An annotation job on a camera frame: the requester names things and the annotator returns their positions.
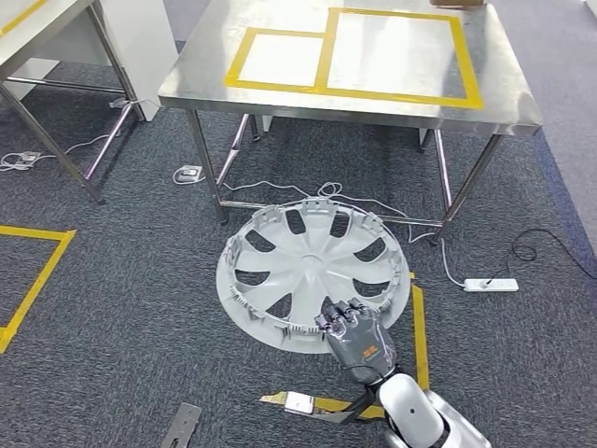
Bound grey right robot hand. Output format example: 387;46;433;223
315;298;399;387

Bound grey plastic wheel hubcap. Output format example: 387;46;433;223
215;197;413;356

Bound yellow workbench tape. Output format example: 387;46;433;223
223;7;485;111

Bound stainless steel workbench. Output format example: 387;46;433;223
157;0;544;245

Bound yellow floor tape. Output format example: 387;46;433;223
0;225;77;356
260;272;430;422

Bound long white power strip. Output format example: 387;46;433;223
463;278;520;294

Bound grey floor socket box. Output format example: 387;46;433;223
173;164;206;186
14;149;42;169

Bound white cabinet panel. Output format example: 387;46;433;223
95;0;179;123

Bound yellow side table tape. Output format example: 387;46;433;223
0;0;49;38

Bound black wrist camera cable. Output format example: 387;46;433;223
312;385;388;425

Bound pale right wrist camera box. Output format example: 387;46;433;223
285;391;315;415

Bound black power cable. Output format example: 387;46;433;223
485;229;597;286

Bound thin white cable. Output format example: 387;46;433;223
0;130;123;173

